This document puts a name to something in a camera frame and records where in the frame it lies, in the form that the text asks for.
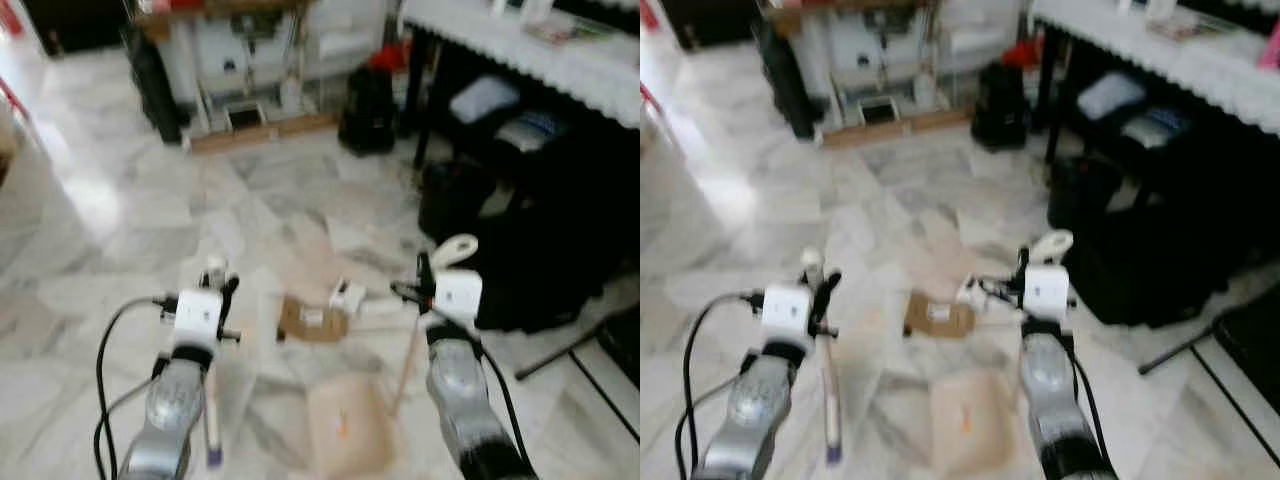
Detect broom with white knob pole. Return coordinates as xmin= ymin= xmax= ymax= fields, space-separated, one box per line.
xmin=799 ymin=248 xmax=844 ymax=464
xmin=203 ymin=255 xmax=231 ymax=467

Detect beige long-handled dustpan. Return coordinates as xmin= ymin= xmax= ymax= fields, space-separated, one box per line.
xmin=929 ymin=229 xmax=1075 ymax=473
xmin=304 ymin=234 xmax=480 ymax=472

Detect small white box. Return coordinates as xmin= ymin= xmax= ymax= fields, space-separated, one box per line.
xmin=954 ymin=274 xmax=992 ymax=307
xmin=329 ymin=279 xmax=368 ymax=313

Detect brown cardboard piece with label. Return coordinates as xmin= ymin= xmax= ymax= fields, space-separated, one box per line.
xmin=277 ymin=296 xmax=350 ymax=345
xmin=902 ymin=291 xmax=977 ymax=340

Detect large black luggage bag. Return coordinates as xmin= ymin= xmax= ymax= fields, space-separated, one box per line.
xmin=1047 ymin=148 xmax=1280 ymax=328
xmin=417 ymin=148 xmax=641 ymax=333

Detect black tripod stand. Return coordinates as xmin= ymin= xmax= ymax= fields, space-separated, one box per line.
xmin=514 ymin=304 xmax=641 ymax=443
xmin=1137 ymin=298 xmax=1280 ymax=443

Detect black bin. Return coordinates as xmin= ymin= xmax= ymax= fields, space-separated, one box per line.
xmin=337 ymin=64 xmax=399 ymax=157
xmin=971 ymin=61 xmax=1032 ymax=152

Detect grey bag with blue print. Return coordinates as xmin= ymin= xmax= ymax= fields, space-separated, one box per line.
xmin=494 ymin=109 xmax=572 ymax=153
xmin=1119 ymin=104 xmax=1192 ymax=152

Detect white soft bag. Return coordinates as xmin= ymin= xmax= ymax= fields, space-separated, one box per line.
xmin=449 ymin=74 xmax=522 ymax=127
xmin=1077 ymin=70 xmax=1147 ymax=122

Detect tall black cylinder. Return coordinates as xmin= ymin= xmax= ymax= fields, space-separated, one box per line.
xmin=751 ymin=19 xmax=817 ymax=142
xmin=121 ymin=24 xmax=187 ymax=147

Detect white shelf unit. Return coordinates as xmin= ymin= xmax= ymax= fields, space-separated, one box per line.
xmin=130 ymin=0 xmax=392 ymax=153
xmin=764 ymin=0 xmax=1027 ymax=148

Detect white lace tablecloth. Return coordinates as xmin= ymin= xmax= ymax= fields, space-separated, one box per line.
xmin=399 ymin=0 xmax=641 ymax=128
xmin=1029 ymin=0 xmax=1280 ymax=113

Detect flat books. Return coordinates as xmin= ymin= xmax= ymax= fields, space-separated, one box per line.
xmin=1149 ymin=13 xmax=1232 ymax=43
xmin=519 ymin=14 xmax=602 ymax=47

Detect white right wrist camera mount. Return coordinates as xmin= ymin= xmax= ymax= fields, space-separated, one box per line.
xmin=1021 ymin=264 xmax=1073 ymax=321
xmin=434 ymin=269 xmax=485 ymax=323

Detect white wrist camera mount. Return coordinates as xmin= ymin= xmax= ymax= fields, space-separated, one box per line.
xmin=173 ymin=289 xmax=224 ymax=348
xmin=1021 ymin=264 xmax=1073 ymax=321
xmin=760 ymin=283 xmax=816 ymax=346
xmin=434 ymin=269 xmax=485 ymax=323

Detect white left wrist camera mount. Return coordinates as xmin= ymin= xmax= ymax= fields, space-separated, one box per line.
xmin=760 ymin=283 xmax=816 ymax=346
xmin=173 ymin=289 xmax=224 ymax=348

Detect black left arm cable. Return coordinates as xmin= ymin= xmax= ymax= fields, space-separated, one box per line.
xmin=93 ymin=294 xmax=181 ymax=480
xmin=674 ymin=290 xmax=763 ymax=480

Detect black table frame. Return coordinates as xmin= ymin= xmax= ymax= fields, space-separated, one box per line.
xmin=1038 ymin=22 xmax=1068 ymax=167
xmin=404 ymin=24 xmax=447 ymax=172

